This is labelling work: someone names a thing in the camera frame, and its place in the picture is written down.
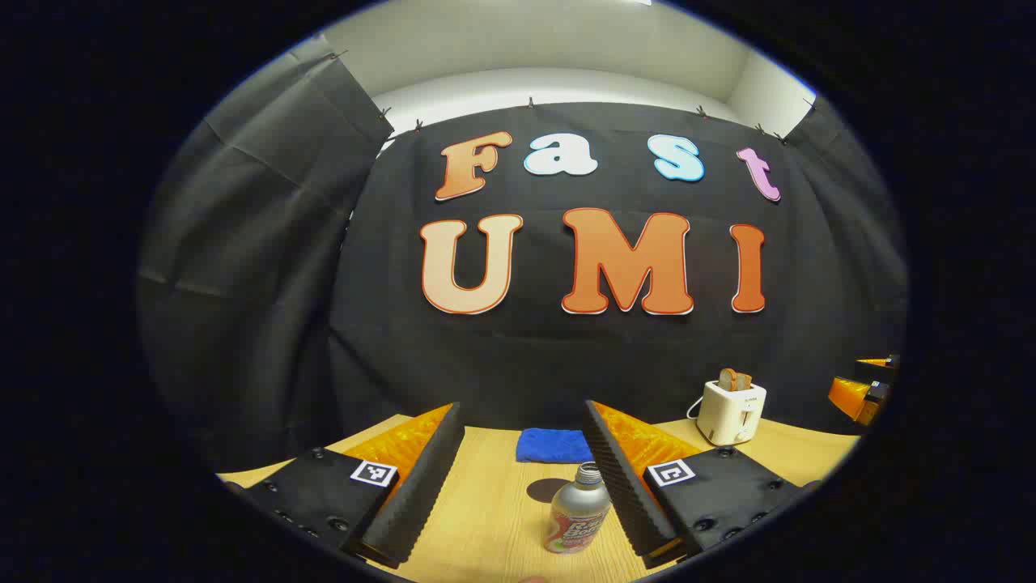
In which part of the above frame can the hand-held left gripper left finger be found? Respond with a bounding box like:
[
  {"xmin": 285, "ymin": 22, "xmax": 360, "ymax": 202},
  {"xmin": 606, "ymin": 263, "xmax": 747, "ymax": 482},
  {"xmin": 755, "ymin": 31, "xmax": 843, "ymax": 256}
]
[{"xmin": 223, "ymin": 402, "xmax": 466, "ymax": 569}]

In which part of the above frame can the blue towel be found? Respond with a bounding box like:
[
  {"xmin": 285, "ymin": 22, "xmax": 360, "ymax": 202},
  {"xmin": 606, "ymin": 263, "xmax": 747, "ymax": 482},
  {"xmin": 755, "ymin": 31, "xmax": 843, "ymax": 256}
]
[{"xmin": 516, "ymin": 428, "xmax": 594, "ymax": 464}]

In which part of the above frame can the black backdrop cloth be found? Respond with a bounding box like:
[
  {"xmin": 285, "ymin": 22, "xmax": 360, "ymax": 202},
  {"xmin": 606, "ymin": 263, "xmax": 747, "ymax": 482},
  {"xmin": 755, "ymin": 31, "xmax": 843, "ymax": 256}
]
[{"xmin": 136, "ymin": 36, "xmax": 909, "ymax": 474}]

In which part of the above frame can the white toaster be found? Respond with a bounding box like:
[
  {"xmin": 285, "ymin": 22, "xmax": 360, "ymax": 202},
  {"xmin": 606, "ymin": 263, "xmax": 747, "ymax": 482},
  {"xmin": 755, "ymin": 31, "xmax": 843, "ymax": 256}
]
[{"xmin": 696, "ymin": 381, "xmax": 767, "ymax": 446}]

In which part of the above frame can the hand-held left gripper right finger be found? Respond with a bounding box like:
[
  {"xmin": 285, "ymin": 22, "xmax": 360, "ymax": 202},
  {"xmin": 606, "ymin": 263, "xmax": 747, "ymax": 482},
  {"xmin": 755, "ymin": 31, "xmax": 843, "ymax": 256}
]
[{"xmin": 583, "ymin": 399, "xmax": 822, "ymax": 569}]

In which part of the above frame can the silver water bottle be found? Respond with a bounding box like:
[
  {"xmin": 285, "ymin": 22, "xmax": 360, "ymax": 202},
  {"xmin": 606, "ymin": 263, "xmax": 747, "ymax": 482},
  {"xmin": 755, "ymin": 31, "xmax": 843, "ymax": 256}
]
[{"xmin": 544, "ymin": 462, "xmax": 612, "ymax": 555}]

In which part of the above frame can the dark brown round coaster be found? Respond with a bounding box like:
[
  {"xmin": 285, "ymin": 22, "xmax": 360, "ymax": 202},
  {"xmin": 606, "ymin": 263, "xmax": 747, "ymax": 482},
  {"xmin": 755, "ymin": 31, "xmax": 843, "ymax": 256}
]
[{"xmin": 526, "ymin": 479, "xmax": 575, "ymax": 504}]

